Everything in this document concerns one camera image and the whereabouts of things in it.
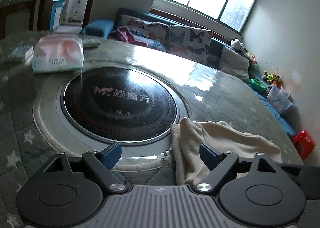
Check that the grey pillow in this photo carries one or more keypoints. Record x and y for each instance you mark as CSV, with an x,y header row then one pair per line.
x,y
233,62

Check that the white remote control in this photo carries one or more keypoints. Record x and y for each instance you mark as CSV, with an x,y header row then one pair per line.
x,y
90,42

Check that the maroon cloth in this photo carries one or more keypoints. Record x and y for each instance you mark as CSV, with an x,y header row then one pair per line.
x,y
122,34

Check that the black round induction cooktop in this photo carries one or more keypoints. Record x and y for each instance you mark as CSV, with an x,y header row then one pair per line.
x,y
120,108

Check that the brown green plush toys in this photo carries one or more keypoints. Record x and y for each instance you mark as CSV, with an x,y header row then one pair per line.
x,y
271,78

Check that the small clear plastic box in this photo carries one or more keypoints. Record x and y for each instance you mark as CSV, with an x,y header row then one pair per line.
x,y
20,53

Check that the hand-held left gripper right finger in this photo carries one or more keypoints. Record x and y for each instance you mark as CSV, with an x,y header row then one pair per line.
x,y
208,155

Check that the blue white box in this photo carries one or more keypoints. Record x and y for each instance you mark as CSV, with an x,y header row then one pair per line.
x,y
57,13

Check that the panda plush toy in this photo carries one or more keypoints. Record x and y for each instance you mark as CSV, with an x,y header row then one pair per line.
x,y
236,44

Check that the teal sofa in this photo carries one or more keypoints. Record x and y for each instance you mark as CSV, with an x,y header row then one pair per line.
x,y
96,28

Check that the clear plastic storage bin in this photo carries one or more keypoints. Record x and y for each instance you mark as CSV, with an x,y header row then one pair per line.
x,y
277,99

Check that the colourful plush toy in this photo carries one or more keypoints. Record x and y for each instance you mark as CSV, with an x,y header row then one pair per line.
x,y
252,58

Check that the red plastic stool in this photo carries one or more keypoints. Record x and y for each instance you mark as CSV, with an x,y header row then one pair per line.
x,y
303,143

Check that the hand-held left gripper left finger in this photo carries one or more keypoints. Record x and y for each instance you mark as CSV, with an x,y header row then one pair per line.
x,y
111,155

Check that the long butterfly print cushion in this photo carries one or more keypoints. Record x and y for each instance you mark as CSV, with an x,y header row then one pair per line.
x,y
142,25

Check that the square butterfly print cushion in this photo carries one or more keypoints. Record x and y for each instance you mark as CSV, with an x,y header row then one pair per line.
x,y
190,40

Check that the green bowl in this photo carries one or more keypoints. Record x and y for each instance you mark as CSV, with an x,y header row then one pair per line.
x,y
257,85

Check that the dark wooden cabinet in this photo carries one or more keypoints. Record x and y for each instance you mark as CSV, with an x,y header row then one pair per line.
x,y
17,18

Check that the cream garment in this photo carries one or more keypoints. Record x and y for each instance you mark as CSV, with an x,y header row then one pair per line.
x,y
237,143

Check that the white pink tissue pack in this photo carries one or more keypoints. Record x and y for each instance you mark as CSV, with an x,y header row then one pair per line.
x,y
57,53

